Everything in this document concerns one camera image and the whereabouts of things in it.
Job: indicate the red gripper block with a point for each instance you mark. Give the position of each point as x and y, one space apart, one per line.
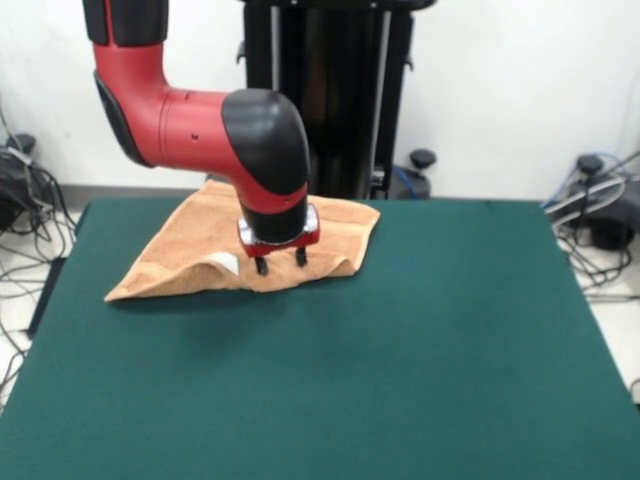
280 247

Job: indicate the tan terry towel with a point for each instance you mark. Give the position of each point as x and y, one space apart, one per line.
190 250

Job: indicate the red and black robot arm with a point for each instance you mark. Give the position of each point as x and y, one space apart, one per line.
225 130

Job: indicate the dark green table cloth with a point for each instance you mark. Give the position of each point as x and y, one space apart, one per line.
350 375

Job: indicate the black floor base foot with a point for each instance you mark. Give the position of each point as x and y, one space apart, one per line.
10 200
610 225

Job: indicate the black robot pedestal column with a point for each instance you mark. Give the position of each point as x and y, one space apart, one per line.
350 75

